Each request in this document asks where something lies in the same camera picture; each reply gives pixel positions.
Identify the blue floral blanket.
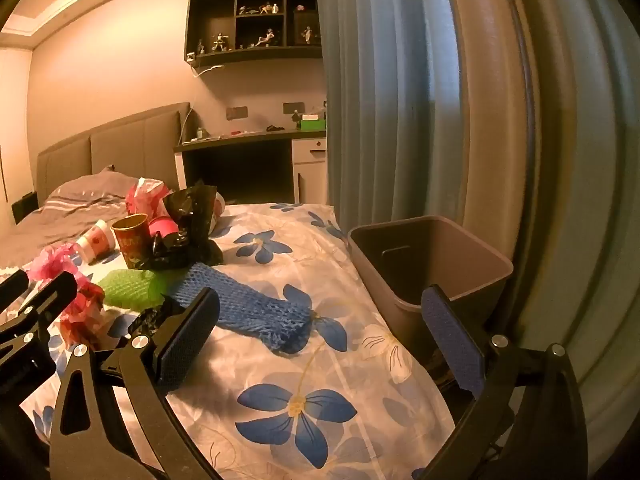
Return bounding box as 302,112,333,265
0,202,458,480

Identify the red white plastic bag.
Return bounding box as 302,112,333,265
125,177,171,218

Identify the dark wall shelf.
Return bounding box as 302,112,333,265
184,0,323,68

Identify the pink cup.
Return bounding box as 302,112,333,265
149,216,181,241

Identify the gold red paper cup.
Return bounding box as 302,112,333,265
111,214,153,270

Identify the row of figurines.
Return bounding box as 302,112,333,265
195,2,321,56

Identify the dark bedside table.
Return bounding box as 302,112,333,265
11,191,40,225

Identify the dark wooden desk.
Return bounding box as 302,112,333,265
173,129,329,206

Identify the grey padded headboard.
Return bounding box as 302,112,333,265
37,102,192,206

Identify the black plastic bag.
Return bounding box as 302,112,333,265
150,180,224,271

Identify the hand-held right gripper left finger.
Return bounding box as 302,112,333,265
49,287,223,480

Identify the blue foam net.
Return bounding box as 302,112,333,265
167,261,313,356

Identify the white desk cabinet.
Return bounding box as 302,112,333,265
291,137,329,206

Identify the beige curtain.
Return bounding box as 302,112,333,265
440,0,640,461

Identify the small black plastic wrapper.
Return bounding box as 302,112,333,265
127,305,173,342

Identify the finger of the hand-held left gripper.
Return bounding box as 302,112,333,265
0,269,30,305
0,272,79,347

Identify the teal curtain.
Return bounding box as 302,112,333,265
315,0,468,231

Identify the green foam net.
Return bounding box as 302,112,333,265
100,267,173,308

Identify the grey plastic bin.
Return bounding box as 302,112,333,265
347,215,515,351

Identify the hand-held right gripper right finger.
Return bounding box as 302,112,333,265
415,285,590,480

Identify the grey striped duvet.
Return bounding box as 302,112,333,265
0,167,146,266

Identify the white cable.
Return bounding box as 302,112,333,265
187,52,226,81

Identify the pink wrapper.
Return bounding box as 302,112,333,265
26,244,106,351

